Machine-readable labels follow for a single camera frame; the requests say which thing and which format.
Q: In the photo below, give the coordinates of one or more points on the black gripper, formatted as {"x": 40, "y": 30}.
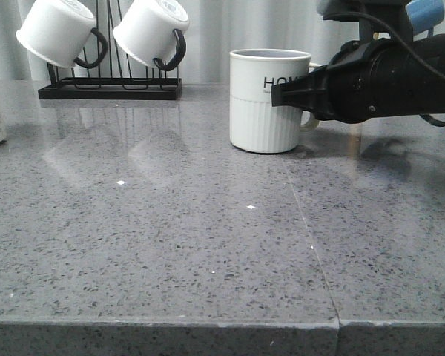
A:
{"x": 390, "y": 82}

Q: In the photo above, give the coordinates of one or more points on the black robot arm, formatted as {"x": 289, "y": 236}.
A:
{"x": 378, "y": 21}

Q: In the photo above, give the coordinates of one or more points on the white HOME cup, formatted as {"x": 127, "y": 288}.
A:
{"x": 255, "y": 124}

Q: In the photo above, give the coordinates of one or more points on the black wire mug rack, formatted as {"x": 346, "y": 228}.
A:
{"x": 118, "y": 76}

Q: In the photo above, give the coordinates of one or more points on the white enamel mug black handle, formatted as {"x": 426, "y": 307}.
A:
{"x": 57, "y": 31}

